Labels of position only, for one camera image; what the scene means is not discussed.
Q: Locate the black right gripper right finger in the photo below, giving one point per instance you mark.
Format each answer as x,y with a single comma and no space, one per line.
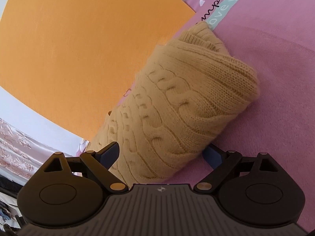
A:
255,191

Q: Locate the silver lace-trimmed curtain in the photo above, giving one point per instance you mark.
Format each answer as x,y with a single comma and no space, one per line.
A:
22,155

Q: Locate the pink printed bed sheet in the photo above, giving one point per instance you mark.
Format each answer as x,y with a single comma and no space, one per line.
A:
276,39

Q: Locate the clothes rack with garments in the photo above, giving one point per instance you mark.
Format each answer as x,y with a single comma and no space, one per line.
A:
11,218

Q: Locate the orange headboard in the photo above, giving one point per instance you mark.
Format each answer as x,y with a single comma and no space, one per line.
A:
72,60

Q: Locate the mustard cable-knit sweater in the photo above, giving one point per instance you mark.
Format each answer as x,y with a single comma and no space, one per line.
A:
181,100

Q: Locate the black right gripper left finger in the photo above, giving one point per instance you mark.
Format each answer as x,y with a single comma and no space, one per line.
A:
66,191

